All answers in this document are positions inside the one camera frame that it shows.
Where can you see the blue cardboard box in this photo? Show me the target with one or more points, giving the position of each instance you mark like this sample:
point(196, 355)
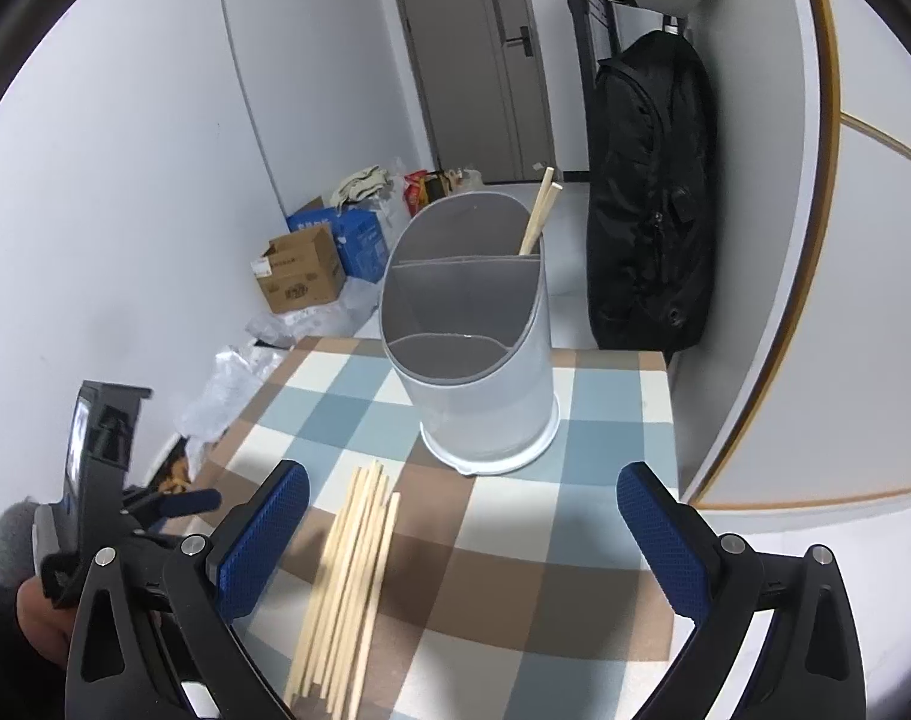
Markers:
point(358, 240)

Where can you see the black backpack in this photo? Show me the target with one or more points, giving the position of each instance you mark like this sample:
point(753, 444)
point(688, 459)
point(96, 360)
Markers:
point(642, 202)

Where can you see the light wooden chopstick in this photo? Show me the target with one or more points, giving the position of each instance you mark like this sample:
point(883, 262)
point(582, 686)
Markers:
point(536, 210)
point(545, 217)

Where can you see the beige cloth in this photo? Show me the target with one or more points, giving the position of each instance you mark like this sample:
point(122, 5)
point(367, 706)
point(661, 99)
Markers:
point(361, 184)

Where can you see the brown cardboard box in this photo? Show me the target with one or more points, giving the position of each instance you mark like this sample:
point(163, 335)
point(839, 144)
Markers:
point(298, 274)

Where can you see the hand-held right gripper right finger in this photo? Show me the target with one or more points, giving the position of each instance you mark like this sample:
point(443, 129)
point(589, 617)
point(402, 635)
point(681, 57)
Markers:
point(661, 540)

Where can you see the black coat rack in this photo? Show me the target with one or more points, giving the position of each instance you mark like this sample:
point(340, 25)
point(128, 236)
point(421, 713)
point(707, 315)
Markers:
point(575, 52)

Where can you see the pile of wooden chopsticks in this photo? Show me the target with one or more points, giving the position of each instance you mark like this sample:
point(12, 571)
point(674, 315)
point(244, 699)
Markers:
point(350, 577)

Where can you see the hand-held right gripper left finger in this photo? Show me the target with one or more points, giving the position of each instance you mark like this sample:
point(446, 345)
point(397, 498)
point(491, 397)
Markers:
point(264, 540)

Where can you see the person's left forearm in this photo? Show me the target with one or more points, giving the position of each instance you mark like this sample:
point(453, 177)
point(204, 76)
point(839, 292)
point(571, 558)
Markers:
point(5, 660)

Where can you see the clear plastic sheets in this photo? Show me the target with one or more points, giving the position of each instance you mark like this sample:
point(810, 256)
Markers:
point(230, 390)

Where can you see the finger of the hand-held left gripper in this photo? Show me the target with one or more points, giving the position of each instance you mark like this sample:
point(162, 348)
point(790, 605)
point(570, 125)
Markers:
point(193, 501)

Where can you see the person's left hand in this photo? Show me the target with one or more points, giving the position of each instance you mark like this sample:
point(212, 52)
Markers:
point(47, 626)

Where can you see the grey door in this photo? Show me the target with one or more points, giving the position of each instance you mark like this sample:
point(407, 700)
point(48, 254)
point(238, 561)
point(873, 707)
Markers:
point(463, 75)

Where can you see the red snack bag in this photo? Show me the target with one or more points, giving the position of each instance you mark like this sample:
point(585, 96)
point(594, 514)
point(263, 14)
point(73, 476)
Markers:
point(418, 191)

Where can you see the grey utensil holder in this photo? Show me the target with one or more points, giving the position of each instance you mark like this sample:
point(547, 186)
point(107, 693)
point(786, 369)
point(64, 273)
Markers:
point(485, 405)

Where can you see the white wood-trimmed cabinet door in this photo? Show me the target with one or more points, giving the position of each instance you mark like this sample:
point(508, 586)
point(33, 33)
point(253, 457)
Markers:
point(837, 315)

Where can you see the checked tablecloth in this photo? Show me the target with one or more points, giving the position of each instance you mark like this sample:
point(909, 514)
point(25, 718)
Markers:
point(500, 555)

